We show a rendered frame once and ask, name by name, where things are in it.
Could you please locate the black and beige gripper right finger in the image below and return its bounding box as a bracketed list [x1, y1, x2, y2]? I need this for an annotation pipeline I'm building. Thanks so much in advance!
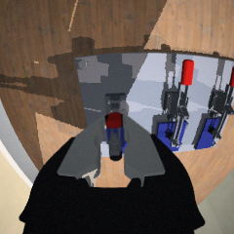
[121, 113, 205, 230]

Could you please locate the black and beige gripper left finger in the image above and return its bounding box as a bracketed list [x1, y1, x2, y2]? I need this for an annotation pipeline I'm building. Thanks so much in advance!
[19, 114, 108, 223]

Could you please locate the grey metal fixture plate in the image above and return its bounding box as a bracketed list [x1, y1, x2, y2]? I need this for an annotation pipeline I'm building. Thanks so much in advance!
[75, 53, 234, 153]

